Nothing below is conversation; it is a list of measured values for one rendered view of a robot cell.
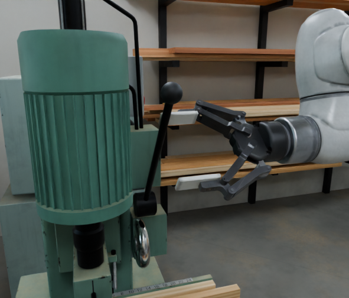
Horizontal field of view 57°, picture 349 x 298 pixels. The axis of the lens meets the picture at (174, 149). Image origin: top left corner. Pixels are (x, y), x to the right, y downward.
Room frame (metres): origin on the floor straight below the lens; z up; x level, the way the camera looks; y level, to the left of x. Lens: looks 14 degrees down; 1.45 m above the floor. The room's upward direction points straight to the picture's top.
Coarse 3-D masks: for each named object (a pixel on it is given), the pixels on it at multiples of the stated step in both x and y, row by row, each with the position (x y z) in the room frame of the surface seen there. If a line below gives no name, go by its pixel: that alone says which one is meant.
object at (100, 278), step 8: (104, 248) 0.62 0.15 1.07; (104, 256) 0.59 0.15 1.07; (104, 264) 0.56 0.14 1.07; (80, 272) 0.53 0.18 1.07; (88, 272) 0.53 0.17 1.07; (96, 272) 0.53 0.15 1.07; (104, 272) 0.53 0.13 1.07; (80, 280) 0.51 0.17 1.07; (88, 280) 0.51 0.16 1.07; (96, 280) 0.52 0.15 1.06; (104, 280) 0.52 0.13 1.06; (112, 280) 0.54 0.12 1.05; (80, 288) 0.51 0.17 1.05; (88, 288) 0.51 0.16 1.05; (96, 288) 0.52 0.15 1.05; (104, 288) 0.52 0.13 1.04; (112, 288) 0.55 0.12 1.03; (80, 296) 0.51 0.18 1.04; (88, 296) 0.51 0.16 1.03; (104, 296) 0.52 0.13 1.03
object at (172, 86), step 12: (168, 84) 0.50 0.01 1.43; (168, 96) 0.49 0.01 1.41; (180, 96) 0.50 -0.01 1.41; (168, 108) 0.52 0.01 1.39; (168, 120) 0.54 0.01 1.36; (156, 144) 0.58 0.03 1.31; (156, 156) 0.60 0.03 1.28; (156, 168) 0.63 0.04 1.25; (144, 192) 0.74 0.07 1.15; (144, 204) 0.71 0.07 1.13; (156, 204) 0.72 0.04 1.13
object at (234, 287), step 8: (216, 288) 0.65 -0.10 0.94; (224, 288) 0.65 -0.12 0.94; (232, 288) 0.65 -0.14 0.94; (184, 296) 0.63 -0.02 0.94; (192, 296) 0.63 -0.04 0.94; (200, 296) 0.63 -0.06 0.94; (208, 296) 0.63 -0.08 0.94; (216, 296) 0.63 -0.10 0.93; (224, 296) 0.64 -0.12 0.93; (232, 296) 0.65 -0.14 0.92
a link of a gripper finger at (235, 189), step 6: (258, 168) 0.51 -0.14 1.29; (264, 168) 0.51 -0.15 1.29; (270, 168) 0.51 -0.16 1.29; (252, 174) 0.49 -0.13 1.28; (258, 174) 0.50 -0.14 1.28; (240, 180) 0.48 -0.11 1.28; (246, 180) 0.48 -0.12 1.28; (252, 180) 0.49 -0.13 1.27; (234, 186) 0.47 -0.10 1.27; (240, 186) 0.47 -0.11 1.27; (246, 186) 0.49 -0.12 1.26; (228, 192) 0.46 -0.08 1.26; (234, 192) 0.46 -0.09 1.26
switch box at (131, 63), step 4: (128, 56) 0.86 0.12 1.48; (132, 56) 0.86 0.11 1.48; (140, 56) 0.87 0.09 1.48; (128, 60) 0.86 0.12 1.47; (132, 60) 0.86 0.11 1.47; (140, 60) 0.87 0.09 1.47; (128, 64) 0.86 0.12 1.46; (132, 64) 0.86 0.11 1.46; (140, 64) 0.87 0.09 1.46; (128, 68) 0.86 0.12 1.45; (132, 68) 0.86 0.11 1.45; (140, 68) 0.87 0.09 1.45; (132, 72) 0.86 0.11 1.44; (132, 76) 0.86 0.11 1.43; (132, 80) 0.86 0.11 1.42; (132, 84) 0.86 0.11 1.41; (136, 84) 0.87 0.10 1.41; (136, 88) 0.87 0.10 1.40; (136, 92) 0.87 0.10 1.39; (136, 96) 0.87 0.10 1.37; (136, 100) 0.87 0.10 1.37; (132, 104) 0.86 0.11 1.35; (132, 108) 0.86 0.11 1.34; (132, 112) 0.86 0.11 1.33; (132, 116) 0.86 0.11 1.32
